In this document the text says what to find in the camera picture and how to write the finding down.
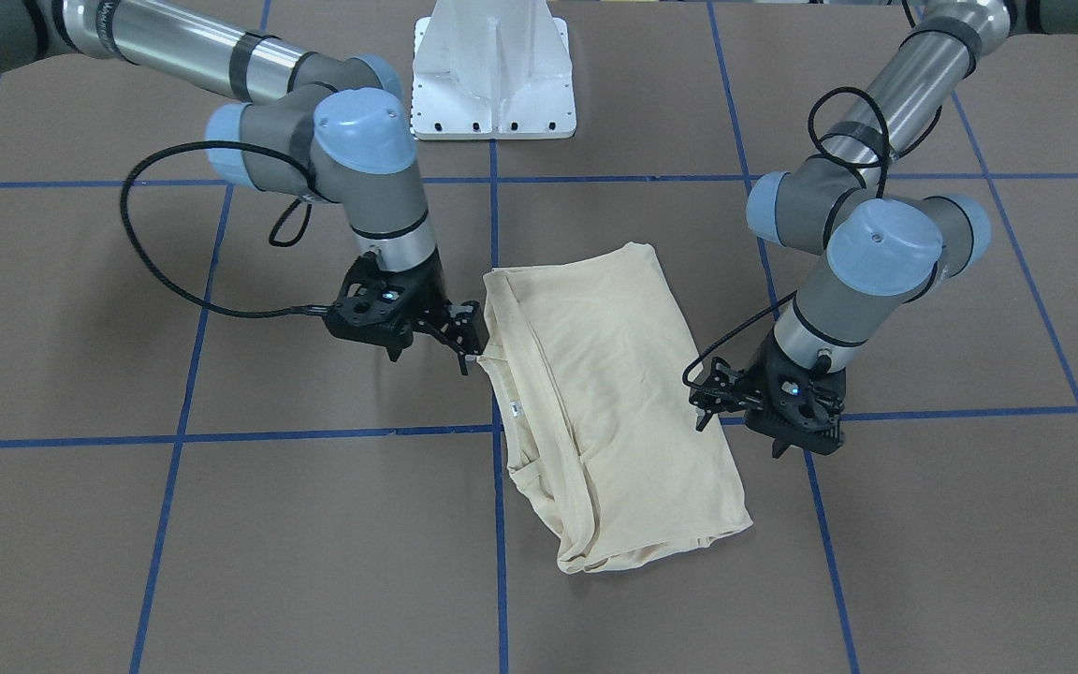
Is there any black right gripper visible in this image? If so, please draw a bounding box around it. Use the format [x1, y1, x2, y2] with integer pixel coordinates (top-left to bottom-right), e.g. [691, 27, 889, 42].
[324, 252, 488, 376]

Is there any cream long-sleeve printed shirt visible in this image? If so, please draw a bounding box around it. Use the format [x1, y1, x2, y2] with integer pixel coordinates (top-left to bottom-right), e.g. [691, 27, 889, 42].
[478, 242, 752, 575]

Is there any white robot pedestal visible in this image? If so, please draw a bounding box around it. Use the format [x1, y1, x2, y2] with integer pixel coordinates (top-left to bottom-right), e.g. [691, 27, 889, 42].
[411, 1, 578, 141]

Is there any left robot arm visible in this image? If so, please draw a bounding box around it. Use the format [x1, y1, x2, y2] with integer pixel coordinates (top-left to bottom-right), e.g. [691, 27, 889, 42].
[743, 1, 1078, 457]

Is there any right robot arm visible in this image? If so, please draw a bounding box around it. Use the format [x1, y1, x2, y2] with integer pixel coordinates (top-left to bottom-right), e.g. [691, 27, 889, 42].
[0, 1, 488, 370]

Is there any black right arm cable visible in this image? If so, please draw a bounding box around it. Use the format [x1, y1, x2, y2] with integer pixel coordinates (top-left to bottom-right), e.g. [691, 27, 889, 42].
[118, 140, 353, 321]

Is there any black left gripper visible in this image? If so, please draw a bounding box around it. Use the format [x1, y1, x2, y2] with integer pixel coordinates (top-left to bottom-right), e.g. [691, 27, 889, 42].
[745, 334, 846, 458]

